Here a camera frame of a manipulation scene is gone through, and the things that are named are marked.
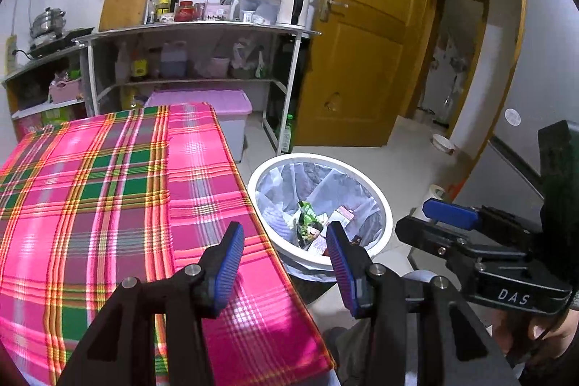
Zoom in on black induction cooker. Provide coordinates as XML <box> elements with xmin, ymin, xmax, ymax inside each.
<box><xmin>29</xmin><ymin>28</ymin><xmax>95</xmax><ymax>56</ymax></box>

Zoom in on clear bin liner bag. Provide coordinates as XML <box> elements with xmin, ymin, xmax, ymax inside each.
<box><xmin>254</xmin><ymin>160</ymin><xmax>385</xmax><ymax>282</ymax></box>

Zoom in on white looped wall cable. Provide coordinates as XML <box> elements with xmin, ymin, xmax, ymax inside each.
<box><xmin>11</xmin><ymin>0</ymin><xmax>38</xmax><ymax>39</ymax></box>

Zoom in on green leafy wrapper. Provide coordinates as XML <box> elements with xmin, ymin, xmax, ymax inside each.
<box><xmin>296</xmin><ymin>200</ymin><xmax>320</xmax><ymax>226</ymax></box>

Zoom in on storage box with pink lid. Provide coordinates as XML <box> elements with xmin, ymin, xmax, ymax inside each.
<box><xmin>144</xmin><ymin>90</ymin><xmax>253</xmax><ymax>163</ymax></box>

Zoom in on purple grey jerry can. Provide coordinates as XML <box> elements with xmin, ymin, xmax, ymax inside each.
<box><xmin>160</xmin><ymin>41</ymin><xmax>188</xmax><ymax>79</ymax></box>

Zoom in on pink plastic pot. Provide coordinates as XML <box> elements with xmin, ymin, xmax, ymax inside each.
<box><xmin>208</xmin><ymin>57</ymin><xmax>231</xmax><ymax>79</ymax></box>

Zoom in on low side shelf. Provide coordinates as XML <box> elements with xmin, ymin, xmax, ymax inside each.
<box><xmin>2</xmin><ymin>44</ymin><xmax>91</xmax><ymax>143</ymax></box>

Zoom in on clear storage container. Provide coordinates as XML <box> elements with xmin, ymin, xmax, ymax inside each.
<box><xmin>237</xmin><ymin>0</ymin><xmax>281</xmax><ymax>25</ymax></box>

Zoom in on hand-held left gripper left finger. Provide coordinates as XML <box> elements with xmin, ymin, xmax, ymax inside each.
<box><xmin>56</xmin><ymin>222</ymin><xmax>245</xmax><ymax>386</ymax></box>

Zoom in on metal door handle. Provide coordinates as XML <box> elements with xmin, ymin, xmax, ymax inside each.
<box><xmin>319</xmin><ymin>0</ymin><xmax>349</xmax><ymax>22</ymax></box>

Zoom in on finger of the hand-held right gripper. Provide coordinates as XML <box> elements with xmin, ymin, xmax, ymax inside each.
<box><xmin>395</xmin><ymin>215</ymin><xmax>488</xmax><ymax>278</ymax></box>
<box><xmin>423</xmin><ymin>198</ymin><xmax>544</xmax><ymax>251</ymax></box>

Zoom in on white floor bowl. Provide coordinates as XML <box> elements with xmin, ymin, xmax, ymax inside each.
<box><xmin>431</xmin><ymin>133</ymin><xmax>457</xmax><ymax>156</ymax></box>

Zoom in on pink green plaid tablecloth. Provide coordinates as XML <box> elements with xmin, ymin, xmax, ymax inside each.
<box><xmin>0</xmin><ymin>102</ymin><xmax>338</xmax><ymax>386</ymax></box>

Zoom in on crumpled plastic bags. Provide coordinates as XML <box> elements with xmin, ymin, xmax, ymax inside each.
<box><xmin>232</xmin><ymin>38</ymin><xmax>265</xmax><ymax>79</ymax></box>

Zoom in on pink utensil holder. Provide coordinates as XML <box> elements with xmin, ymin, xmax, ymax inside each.
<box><xmin>204</xmin><ymin>4</ymin><xmax>236</xmax><ymax>21</ymax></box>

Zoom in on wooden door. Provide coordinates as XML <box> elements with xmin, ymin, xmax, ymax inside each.
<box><xmin>294</xmin><ymin>0</ymin><xmax>437</xmax><ymax>149</ymax></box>

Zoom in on person's grey trouser leg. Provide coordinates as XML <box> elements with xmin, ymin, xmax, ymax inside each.
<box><xmin>322</xmin><ymin>314</ymin><xmax>376</xmax><ymax>386</ymax></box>

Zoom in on colourful cartons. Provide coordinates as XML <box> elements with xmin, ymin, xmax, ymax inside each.
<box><xmin>13</xmin><ymin>106</ymin><xmax>86</xmax><ymax>140</ymax></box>

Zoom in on dark bottle with yellow label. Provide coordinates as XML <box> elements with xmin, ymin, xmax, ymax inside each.
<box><xmin>130</xmin><ymin>38</ymin><xmax>149</xmax><ymax>81</ymax></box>

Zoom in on white round trash bin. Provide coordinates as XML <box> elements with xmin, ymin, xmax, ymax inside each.
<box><xmin>247</xmin><ymin>152</ymin><xmax>393</xmax><ymax>273</ymax></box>

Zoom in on white thermos jug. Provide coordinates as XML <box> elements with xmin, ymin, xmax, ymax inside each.
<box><xmin>276</xmin><ymin>0</ymin><xmax>296</xmax><ymax>25</ymax></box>

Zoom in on yellow power strip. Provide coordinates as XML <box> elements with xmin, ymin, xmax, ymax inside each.
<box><xmin>5</xmin><ymin>34</ymin><xmax>18</xmax><ymax>72</ymax></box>

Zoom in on black electric kettle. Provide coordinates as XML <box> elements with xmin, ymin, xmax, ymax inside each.
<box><xmin>283</xmin><ymin>0</ymin><xmax>311</xmax><ymax>26</ymax></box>

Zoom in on white metal shelf rack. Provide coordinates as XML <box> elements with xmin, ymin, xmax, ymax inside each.
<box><xmin>78</xmin><ymin>23</ymin><xmax>323</xmax><ymax>156</ymax></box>

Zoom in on white plastic jug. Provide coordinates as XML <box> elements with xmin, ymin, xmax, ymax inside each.
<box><xmin>423</xmin><ymin>184</ymin><xmax>448</xmax><ymax>210</ymax></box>

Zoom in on pink plastic basket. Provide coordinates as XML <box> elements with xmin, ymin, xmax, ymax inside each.
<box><xmin>49</xmin><ymin>79</ymin><xmax>83</xmax><ymax>104</ymax></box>

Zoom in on person's right hand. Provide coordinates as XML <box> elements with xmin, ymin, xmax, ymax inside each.
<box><xmin>491</xmin><ymin>304</ymin><xmax>579</xmax><ymax>373</ymax></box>

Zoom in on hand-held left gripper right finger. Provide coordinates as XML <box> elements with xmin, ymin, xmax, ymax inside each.
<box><xmin>326</xmin><ymin>222</ymin><xmax>521</xmax><ymax>386</ymax></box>

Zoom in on tall clear plastic bottle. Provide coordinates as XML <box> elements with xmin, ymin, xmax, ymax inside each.
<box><xmin>114</xmin><ymin>42</ymin><xmax>132</xmax><ymax>83</ymax></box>

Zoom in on steel pot with lid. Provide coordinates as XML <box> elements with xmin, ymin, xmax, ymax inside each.
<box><xmin>29</xmin><ymin>7</ymin><xmax>66</xmax><ymax>38</ymax></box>

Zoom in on green bottle with white label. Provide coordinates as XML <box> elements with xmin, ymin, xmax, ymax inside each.
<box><xmin>278</xmin><ymin>114</ymin><xmax>295</xmax><ymax>155</ymax></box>

